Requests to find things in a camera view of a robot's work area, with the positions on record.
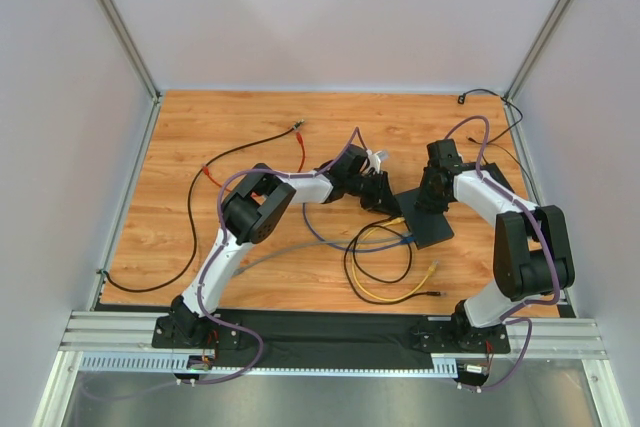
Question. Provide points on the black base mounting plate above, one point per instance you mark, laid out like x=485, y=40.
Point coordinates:
x=418, y=332

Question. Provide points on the aluminium front rail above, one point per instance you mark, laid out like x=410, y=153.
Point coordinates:
x=552, y=338

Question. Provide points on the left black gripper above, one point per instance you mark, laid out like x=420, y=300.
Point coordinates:
x=376, y=192

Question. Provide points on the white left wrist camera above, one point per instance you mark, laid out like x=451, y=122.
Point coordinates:
x=376, y=158

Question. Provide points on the black network switch box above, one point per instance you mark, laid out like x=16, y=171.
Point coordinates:
x=426, y=229

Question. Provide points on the black power adapter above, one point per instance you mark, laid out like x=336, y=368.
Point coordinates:
x=496, y=174

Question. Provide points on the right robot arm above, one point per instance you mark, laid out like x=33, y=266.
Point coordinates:
x=532, y=256

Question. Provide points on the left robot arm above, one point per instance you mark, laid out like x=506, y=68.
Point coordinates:
x=250, y=213

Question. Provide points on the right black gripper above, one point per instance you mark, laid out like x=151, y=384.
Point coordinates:
x=430, y=192

